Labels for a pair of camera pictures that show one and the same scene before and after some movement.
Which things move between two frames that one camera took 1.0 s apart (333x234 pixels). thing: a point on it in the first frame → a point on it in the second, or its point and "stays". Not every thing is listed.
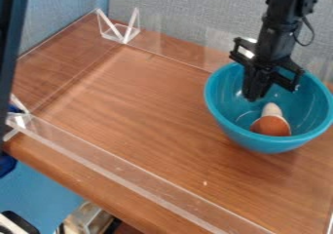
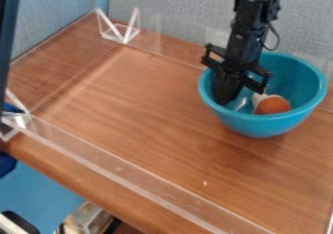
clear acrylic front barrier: (162, 191) stays
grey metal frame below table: (86, 220) stays
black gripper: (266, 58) → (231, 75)
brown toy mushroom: (270, 124) → (269, 103)
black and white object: (13, 224) stays
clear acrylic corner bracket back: (118, 32) stays
